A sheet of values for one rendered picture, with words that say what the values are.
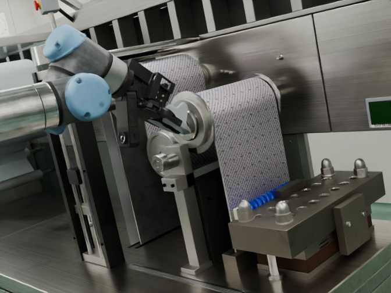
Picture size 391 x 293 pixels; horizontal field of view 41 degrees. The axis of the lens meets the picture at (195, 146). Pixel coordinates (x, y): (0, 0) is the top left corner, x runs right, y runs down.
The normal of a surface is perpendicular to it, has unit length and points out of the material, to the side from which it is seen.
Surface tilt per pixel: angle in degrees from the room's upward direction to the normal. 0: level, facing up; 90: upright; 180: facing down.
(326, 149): 90
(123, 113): 79
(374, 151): 90
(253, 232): 90
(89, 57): 98
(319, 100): 90
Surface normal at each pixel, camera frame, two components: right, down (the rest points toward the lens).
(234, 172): 0.68, -0.01
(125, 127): -0.76, 0.07
